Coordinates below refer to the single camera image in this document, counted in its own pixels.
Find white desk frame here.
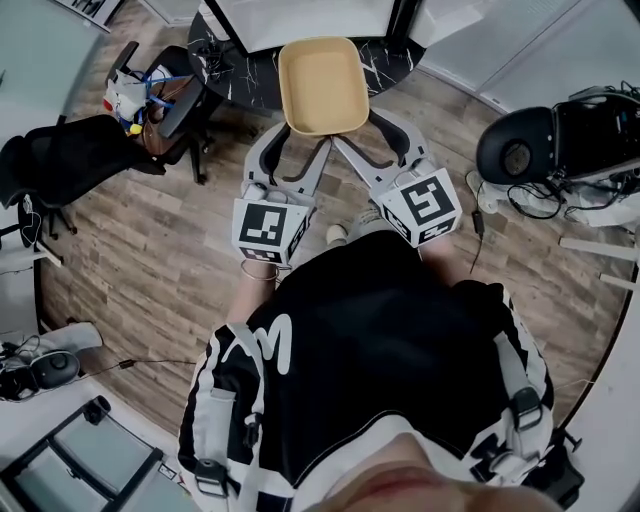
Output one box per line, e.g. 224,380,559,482
556,234,640,292

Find black cylinder knob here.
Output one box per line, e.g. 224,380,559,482
81,395,113,427

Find tan rectangular tray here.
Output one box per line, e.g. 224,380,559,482
277,35,372,139

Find black framed glass cabinet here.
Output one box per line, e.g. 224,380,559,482
0,394,165,512

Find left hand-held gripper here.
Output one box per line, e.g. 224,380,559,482
231,122,334,266

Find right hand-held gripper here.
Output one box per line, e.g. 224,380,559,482
332,106,462,249

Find thin metal bracelet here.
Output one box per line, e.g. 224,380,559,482
240,259,282,283

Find person's left forearm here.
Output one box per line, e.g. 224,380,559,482
227,259,282,327

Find tangled black cables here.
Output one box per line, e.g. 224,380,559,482
506,169,640,222

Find black equipment rig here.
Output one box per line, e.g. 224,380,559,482
549,84,640,187

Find mini fridge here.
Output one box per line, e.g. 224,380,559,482
199,0,466,56

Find black floor stand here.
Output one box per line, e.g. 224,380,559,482
523,424,587,507

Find person's face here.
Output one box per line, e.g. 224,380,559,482
304,432,566,512

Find person's black white jersey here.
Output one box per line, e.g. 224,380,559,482
177,232,556,512

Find black mesh office chair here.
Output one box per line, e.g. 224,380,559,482
0,41,227,209
0,189,80,267

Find brown bag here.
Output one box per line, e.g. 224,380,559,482
137,74,202,154

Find white shelf unit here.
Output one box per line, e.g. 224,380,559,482
54,0,127,34

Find white desk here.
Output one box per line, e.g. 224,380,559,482
0,239,65,337

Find grey harness strap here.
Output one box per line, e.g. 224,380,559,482
192,322,274,496
492,332,549,481

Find round black marble table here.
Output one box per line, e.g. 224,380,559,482
186,8,427,126

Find black cable bundle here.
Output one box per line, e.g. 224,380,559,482
196,38,227,70

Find person's right forearm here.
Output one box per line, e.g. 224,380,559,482
418,237,459,290

